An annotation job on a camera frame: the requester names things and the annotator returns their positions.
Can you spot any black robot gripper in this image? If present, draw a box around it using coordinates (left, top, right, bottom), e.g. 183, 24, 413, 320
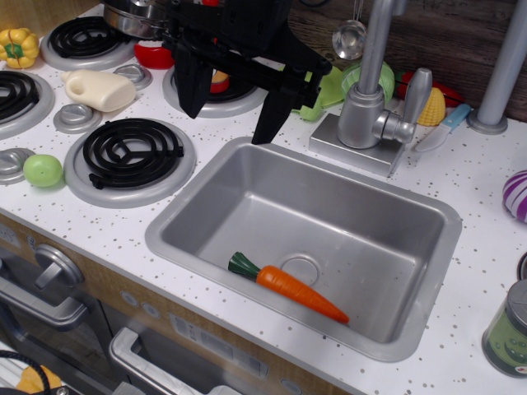
165, 1, 332, 145

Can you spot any red ketchup bottle toy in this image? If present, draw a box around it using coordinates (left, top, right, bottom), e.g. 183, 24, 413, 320
210, 69, 230, 94

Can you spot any cream toy detergent bottle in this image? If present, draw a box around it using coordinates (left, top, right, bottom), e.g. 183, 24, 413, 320
61, 69, 137, 113

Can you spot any silver toy sink basin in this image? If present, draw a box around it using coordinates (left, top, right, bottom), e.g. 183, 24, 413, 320
146, 137, 462, 362

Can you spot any back right black burner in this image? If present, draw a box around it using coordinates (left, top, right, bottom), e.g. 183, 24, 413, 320
162, 67, 268, 119

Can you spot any black burner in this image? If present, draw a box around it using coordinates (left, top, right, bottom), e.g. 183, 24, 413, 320
1, 71, 54, 140
64, 118, 196, 209
40, 16, 137, 71
162, 67, 268, 119

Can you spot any silver stove knob upper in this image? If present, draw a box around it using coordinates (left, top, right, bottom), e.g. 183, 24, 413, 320
114, 64, 153, 91

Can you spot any silver stove knob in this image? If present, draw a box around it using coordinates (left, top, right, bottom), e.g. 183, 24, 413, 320
0, 148, 35, 185
53, 104, 102, 134
114, 64, 153, 91

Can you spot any green toy cabbage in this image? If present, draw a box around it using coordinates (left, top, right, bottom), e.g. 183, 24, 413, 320
341, 62, 395, 102

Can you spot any steel toy pot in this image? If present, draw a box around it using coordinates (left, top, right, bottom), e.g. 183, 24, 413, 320
101, 0, 168, 40

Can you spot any hanging steel ladle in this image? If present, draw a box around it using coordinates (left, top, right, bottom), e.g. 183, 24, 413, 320
332, 1, 367, 61

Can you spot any front right black burner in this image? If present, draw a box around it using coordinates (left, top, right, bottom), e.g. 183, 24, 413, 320
64, 118, 196, 209

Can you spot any silver toy faucet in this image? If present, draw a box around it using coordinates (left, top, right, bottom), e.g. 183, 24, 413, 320
309, 0, 432, 177

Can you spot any back left black burner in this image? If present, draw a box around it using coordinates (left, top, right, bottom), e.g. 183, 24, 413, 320
40, 16, 137, 71

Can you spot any red toy pepper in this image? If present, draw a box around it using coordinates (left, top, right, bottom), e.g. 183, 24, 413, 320
394, 71, 465, 107

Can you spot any silver stove knob middle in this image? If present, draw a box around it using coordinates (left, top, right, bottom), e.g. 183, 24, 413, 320
53, 104, 102, 134

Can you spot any yellow toy corn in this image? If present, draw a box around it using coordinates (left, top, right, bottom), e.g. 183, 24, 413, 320
417, 87, 446, 127

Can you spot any orange toy carrot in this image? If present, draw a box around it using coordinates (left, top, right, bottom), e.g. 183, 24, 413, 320
227, 252, 349, 324

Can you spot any front left black burner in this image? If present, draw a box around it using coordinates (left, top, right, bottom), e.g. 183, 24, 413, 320
1, 71, 54, 140

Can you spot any green toy apple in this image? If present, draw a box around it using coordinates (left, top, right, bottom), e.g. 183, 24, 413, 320
23, 155, 63, 188

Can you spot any yellow toy bell pepper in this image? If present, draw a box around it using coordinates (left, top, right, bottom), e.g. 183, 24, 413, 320
1, 28, 40, 69

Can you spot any silver stove knob lower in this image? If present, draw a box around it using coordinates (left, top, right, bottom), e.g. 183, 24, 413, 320
0, 148, 35, 185

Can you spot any silver oven dial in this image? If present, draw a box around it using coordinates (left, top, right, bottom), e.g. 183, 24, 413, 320
35, 244, 84, 290

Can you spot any purple striped toy onion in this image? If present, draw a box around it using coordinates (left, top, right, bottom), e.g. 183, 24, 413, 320
502, 170, 526, 223

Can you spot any yellow toy at bottom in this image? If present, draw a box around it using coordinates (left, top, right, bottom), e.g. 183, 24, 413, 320
16, 365, 63, 393

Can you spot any green labelled toy can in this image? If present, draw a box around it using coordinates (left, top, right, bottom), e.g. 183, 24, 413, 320
482, 280, 526, 379

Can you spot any blue handled toy knife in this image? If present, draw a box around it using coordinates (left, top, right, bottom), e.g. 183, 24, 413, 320
414, 104, 472, 152

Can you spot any grey vertical post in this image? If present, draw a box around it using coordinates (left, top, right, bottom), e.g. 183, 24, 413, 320
467, 0, 526, 135

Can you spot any grey right oven handle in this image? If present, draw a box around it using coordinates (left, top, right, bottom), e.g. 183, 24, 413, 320
108, 327, 231, 395

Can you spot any grey oven handle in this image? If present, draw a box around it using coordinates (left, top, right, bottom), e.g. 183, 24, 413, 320
108, 327, 231, 395
1, 277, 90, 332

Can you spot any grey left oven handle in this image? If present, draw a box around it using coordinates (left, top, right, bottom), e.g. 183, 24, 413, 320
1, 277, 90, 332

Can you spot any black cable at bottom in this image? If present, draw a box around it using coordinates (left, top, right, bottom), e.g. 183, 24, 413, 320
0, 349, 54, 392

